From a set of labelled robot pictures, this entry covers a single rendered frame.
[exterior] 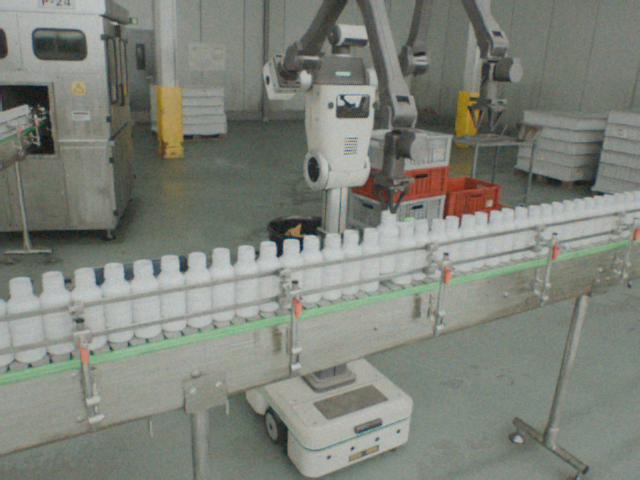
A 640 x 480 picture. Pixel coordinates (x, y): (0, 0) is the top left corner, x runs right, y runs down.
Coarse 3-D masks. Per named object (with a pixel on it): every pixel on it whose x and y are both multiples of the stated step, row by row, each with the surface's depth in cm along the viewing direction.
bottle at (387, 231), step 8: (384, 216) 141; (392, 216) 140; (384, 224) 141; (392, 224) 141; (384, 232) 140; (392, 232) 140; (384, 240) 141; (392, 240) 141; (384, 248) 142; (392, 248) 142; (392, 256) 143; (384, 264) 143; (392, 264) 144; (384, 272) 144; (392, 272) 145
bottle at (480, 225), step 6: (480, 216) 158; (486, 216) 159; (474, 222) 160; (480, 222) 159; (480, 228) 159; (486, 228) 159; (480, 234) 159; (480, 240) 159; (486, 240) 160; (480, 246) 160; (474, 252) 161; (480, 252) 161; (474, 264) 162; (480, 264) 162
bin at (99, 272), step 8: (176, 256) 176; (184, 256) 177; (128, 264) 168; (152, 264) 172; (160, 264) 174; (184, 264) 178; (96, 272) 164; (104, 272) 165; (128, 272) 169; (160, 272) 175; (96, 280) 165; (104, 280) 166
